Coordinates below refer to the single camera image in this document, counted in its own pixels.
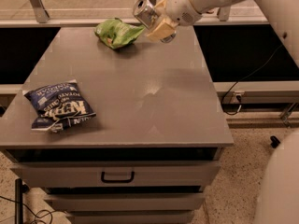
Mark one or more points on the wall power outlet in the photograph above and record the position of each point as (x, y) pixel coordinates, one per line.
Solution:
(237, 96)

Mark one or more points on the blue kettle chip bag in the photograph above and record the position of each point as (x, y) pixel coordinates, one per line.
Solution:
(59, 106)

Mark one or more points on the black stand leg right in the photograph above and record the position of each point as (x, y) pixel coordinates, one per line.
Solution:
(274, 141)

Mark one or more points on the silver redbull can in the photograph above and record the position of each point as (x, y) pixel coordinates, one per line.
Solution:
(145, 12)

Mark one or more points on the black drawer handle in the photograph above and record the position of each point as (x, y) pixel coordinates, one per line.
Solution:
(117, 178)

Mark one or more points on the black stand leg left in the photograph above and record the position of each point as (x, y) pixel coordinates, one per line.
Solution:
(18, 204)

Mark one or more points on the metal railing post right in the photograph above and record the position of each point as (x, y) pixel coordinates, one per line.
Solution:
(223, 13)

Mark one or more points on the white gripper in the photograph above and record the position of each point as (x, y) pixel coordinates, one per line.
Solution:
(180, 7)

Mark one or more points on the black stand leg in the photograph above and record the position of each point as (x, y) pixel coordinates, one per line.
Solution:
(274, 141)
(18, 204)

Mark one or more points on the grey drawer cabinet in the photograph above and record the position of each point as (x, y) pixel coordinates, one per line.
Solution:
(157, 114)

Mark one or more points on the metal railing post left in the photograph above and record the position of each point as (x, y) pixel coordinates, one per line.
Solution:
(41, 13)

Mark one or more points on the green chip bag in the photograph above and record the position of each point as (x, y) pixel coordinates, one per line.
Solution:
(117, 34)

